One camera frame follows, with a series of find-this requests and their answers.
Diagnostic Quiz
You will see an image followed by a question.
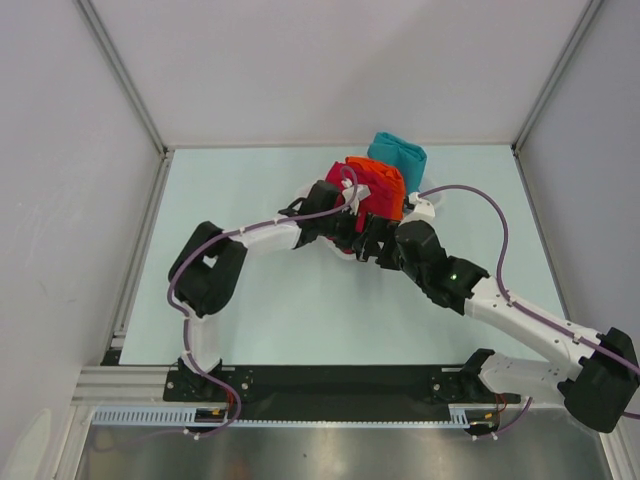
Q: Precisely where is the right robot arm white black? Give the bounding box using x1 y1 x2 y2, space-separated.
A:
353 214 639 433

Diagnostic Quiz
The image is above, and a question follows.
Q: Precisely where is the white plastic laundry basket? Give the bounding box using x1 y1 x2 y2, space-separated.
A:
286 178 448 271

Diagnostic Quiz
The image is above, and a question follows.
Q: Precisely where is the white slotted cable duct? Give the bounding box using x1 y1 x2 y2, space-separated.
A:
92 406 497 429

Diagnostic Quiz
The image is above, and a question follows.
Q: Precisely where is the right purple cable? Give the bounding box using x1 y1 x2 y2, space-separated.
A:
409 184 640 441

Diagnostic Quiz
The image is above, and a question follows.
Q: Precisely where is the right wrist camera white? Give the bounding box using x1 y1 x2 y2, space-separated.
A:
401 192 436 224

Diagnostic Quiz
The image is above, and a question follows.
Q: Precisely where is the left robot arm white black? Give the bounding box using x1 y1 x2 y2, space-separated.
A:
166 179 371 400

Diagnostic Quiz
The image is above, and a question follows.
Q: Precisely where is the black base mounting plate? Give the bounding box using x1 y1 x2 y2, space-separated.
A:
164 363 524 424

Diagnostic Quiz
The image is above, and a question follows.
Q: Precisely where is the teal t shirt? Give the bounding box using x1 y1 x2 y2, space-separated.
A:
367 132 428 193

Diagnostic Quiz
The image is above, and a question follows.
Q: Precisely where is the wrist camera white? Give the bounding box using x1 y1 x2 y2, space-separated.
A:
341 180 370 216
401 192 436 224

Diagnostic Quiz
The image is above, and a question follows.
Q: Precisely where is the orange t shirt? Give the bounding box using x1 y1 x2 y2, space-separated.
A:
346 156 406 221

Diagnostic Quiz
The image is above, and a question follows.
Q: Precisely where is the magenta red t shirt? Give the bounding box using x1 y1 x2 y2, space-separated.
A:
325 159 368 256

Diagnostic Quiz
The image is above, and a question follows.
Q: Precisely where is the purple cable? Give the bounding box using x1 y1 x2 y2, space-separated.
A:
409 184 640 441
165 165 374 441

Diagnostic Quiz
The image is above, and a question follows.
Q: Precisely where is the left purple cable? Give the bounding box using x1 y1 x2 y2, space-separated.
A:
165 165 374 441

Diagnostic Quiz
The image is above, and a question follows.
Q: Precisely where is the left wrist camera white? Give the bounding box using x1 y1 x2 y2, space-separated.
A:
341 180 370 216

